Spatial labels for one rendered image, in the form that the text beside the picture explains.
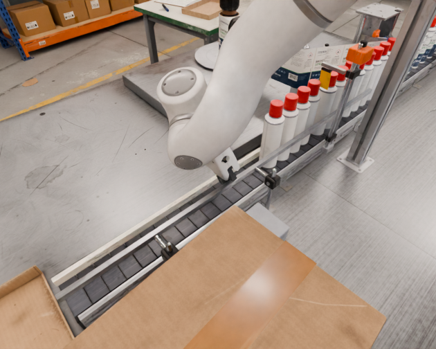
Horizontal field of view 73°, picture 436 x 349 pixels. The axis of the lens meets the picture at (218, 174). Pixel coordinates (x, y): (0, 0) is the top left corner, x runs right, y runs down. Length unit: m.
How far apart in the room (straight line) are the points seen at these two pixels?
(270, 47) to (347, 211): 0.58
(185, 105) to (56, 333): 0.52
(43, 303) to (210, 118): 0.55
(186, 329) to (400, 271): 0.58
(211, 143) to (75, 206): 0.56
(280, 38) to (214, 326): 0.35
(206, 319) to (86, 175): 0.71
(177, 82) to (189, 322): 0.35
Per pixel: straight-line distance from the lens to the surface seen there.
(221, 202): 0.77
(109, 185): 0.93
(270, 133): 0.78
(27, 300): 0.81
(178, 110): 0.50
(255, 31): 0.41
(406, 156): 1.15
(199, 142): 0.44
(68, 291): 0.62
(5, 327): 0.80
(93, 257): 0.70
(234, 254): 0.41
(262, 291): 0.39
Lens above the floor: 1.48
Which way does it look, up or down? 46 degrees down
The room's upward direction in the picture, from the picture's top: straight up
